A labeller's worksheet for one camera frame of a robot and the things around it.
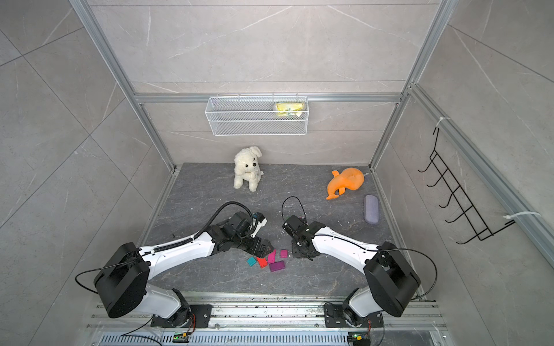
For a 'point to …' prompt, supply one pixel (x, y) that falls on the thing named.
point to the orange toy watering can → (350, 178)
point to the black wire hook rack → (471, 215)
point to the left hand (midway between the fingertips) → (267, 242)
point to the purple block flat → (277, 266)
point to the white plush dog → (247, 168)
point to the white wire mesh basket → (257, 116)
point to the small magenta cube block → (284, 253)
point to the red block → (262, 262)
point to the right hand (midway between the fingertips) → (302, 251)
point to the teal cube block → (252, 261)
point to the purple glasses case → (371, 209)
